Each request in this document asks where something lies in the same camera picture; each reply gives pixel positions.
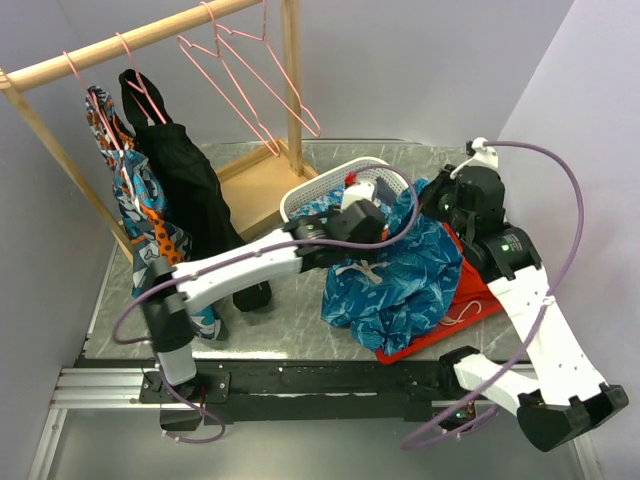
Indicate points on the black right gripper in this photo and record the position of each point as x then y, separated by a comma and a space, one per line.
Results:
430, 192

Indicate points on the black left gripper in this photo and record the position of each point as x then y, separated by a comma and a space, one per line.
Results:
366, 255

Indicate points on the blue shark print shorts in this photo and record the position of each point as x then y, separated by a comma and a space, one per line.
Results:
399, 295

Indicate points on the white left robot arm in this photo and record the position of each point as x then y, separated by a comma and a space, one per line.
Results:
175, 293

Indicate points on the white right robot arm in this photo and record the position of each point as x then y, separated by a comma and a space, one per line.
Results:
568, 397

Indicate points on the blue floral shorts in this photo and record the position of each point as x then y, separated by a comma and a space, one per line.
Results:
317, 206

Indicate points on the black sport shorts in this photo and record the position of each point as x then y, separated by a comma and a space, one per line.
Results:
191, 186

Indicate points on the orange blue patterned shorts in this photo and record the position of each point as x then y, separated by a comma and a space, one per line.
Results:
141, 200

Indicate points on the dark navy folded garment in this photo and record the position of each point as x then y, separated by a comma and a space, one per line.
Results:
388, 186

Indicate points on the white perforated plastic basket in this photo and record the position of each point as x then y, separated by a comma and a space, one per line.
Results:
332, 179

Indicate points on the red plastic tray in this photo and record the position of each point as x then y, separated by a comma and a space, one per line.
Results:
417, 344

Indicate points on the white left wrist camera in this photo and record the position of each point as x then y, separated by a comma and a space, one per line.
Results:
355, 190

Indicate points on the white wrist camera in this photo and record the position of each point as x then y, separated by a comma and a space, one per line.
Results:
355, 190
479, 153

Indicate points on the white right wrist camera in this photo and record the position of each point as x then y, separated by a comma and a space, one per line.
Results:
479, 153

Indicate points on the empty pink wire hanger rear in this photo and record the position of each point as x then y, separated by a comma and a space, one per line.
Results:
293, 104

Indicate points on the pink wire hanger with black shorts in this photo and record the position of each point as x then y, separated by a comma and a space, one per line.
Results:
138, 85

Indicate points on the pink wire hanger far left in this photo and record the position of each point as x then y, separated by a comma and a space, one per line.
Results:
94, 102

